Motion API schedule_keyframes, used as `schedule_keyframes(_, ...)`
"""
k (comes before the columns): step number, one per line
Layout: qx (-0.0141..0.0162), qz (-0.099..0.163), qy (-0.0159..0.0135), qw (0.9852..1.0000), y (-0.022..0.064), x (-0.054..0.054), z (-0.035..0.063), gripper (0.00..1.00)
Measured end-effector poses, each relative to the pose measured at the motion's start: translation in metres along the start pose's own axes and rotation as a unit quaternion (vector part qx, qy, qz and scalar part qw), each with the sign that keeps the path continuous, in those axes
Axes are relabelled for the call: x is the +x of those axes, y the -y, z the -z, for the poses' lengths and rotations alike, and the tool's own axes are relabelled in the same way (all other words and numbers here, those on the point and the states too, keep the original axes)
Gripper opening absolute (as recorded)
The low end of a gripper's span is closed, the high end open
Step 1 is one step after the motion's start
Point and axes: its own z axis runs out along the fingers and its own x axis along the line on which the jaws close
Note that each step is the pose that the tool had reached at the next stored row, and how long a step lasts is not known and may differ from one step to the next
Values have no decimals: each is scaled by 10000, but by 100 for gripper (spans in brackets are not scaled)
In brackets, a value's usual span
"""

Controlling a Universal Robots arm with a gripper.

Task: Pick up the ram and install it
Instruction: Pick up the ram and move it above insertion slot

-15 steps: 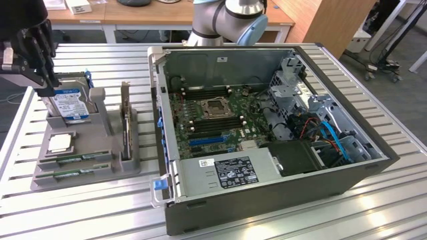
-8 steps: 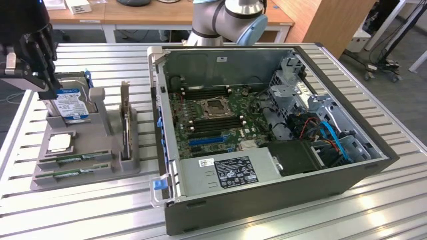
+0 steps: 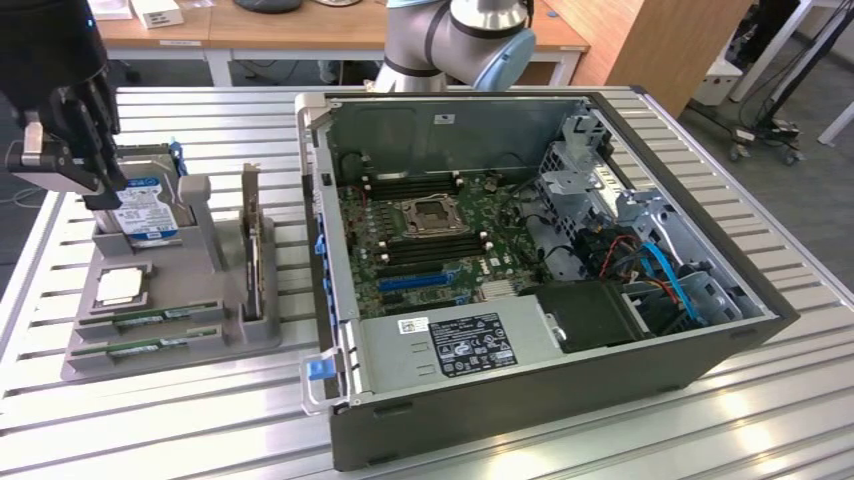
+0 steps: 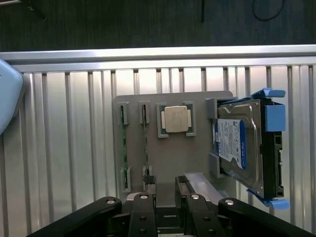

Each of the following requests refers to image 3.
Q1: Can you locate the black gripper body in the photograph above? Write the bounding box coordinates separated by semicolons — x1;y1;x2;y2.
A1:
0;0;112;117

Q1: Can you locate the green RAM stick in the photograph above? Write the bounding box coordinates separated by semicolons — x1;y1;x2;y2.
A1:
111;306;200;327
104;333;203;355

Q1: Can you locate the black RAM slot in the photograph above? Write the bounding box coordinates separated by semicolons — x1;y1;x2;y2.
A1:
371;190;464;201
370;184;463;194
382;239;488;251
367;172;460;181
386;252;492;265
384;245;491;258
379;232;486;245
368;178;462;187

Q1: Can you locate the hard disk with blue label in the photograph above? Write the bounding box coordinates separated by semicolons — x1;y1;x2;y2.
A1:
91;142;187;247

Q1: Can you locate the white cardboard box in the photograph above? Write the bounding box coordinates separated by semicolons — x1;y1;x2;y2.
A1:
128;0;183;30

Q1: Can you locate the silver CPU chip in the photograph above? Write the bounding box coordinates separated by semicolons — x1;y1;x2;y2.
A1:
95;268;147;307

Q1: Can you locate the graphics card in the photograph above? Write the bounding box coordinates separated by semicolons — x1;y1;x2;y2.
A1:
238;161;270;322

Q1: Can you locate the dark round object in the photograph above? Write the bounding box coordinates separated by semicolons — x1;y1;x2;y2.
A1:
231;0;306;15

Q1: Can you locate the blue card retention clip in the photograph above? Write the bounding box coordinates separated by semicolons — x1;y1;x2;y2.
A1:
308;209;327;257

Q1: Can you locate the grey parts rack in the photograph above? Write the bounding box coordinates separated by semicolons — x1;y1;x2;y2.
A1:
59;173;287;385

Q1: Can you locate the metal CPU socket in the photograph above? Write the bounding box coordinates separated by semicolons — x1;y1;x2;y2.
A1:
391;191;470;239

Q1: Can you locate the long blue expansion slot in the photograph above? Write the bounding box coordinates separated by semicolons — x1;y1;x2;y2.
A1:
376;273;451;294

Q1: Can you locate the green motherboard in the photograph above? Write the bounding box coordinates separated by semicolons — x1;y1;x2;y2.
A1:
336;170;556;321

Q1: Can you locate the small silver heatsink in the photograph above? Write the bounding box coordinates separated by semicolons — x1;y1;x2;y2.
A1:
478;279;520;302

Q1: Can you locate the grey power supply with label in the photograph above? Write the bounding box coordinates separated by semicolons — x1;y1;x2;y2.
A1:
347;298;570;394

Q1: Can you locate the metal disk bay cage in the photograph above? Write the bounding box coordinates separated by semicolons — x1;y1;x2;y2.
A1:
531;113;617;236

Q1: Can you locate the black plastic fan shroud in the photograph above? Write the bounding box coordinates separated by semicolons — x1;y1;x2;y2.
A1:
535;279;650;355

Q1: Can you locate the black open PC case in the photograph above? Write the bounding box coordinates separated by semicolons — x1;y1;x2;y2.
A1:
294;87;803;474

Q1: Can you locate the wooden cabinet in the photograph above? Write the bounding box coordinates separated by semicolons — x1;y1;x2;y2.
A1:
571;0;763;120

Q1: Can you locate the white box with red button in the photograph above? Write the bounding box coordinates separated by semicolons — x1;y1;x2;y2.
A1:
691;58;746;107

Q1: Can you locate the wheeled equipment stand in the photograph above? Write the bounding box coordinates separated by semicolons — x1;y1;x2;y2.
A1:
725;113;807;167

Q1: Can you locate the wooden desk with white frame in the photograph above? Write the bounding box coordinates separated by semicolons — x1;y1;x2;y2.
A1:
91;0;592;89

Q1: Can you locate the red and black power wire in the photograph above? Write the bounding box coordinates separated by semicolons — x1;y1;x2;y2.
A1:
596;234;673;297

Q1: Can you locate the blue data wire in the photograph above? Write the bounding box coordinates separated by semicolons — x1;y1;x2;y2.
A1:
638;239;703;327

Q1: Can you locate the white table leg frame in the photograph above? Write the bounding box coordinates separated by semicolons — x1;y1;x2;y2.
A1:
725;0;854;147

